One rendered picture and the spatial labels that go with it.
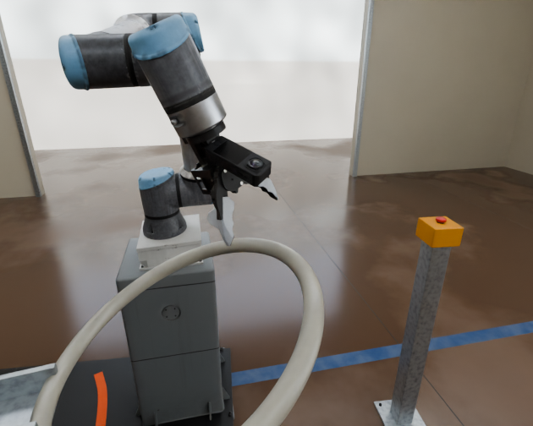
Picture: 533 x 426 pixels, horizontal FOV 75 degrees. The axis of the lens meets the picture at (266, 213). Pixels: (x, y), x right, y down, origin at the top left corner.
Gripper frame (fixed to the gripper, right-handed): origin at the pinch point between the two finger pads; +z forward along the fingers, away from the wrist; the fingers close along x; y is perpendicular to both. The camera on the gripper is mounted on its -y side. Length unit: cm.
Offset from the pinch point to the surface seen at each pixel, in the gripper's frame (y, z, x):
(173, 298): 81, 50, 0
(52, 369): 15.6, 2.7, 39.5
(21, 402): 17.6, 4.5, 45.6
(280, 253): -5.9, 4.5, 2.7
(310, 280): -15.9, 4.1, 7.0
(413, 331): 9, 104, -56
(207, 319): 76, 68, -6
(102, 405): 131, 100, 46
